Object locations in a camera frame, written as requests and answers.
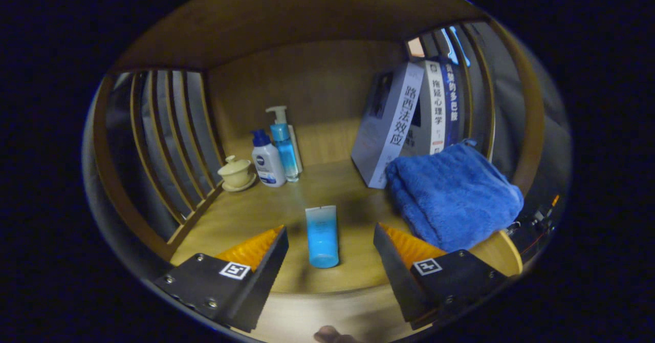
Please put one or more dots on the dark blue spine book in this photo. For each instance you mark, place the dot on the dark blue spine book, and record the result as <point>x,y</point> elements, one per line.
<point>453,102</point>

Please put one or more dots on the blue pump bottle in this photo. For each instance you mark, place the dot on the blue pump bottle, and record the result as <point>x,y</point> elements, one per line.
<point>285,151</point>

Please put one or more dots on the blue cosmetic tube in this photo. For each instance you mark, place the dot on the blue cosmetic tube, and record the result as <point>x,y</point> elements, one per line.
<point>322,235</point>

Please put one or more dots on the white spine book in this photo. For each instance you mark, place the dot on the white spine book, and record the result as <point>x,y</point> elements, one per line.
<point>436,107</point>

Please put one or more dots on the grey leaning book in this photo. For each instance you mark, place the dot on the grey leaning book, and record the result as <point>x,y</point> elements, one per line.
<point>394,123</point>

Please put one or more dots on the cream lidded teacup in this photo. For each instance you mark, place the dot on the cream lidded teacup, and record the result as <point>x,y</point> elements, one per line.
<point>236,174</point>

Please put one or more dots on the wooden cabinet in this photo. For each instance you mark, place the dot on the wooden cabinet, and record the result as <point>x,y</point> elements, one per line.
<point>307,77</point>

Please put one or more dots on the wooden countertop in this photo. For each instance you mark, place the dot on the wooden countertop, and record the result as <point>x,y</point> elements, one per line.
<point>337,189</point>

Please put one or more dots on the black device with orange clip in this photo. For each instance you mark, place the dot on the black device with orange clip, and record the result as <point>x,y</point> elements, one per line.
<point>537,220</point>

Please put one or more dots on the blue folded towel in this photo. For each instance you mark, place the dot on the blue folded towel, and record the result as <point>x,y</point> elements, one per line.
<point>450,194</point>

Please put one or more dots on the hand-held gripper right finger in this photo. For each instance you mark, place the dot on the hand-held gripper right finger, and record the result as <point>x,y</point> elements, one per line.
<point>396,276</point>

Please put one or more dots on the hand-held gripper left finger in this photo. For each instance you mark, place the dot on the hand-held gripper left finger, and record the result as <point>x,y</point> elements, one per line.
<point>266,276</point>

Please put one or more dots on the white bottle with blue cap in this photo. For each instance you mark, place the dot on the white bottle with blue cap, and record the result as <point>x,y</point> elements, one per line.
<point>268,166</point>

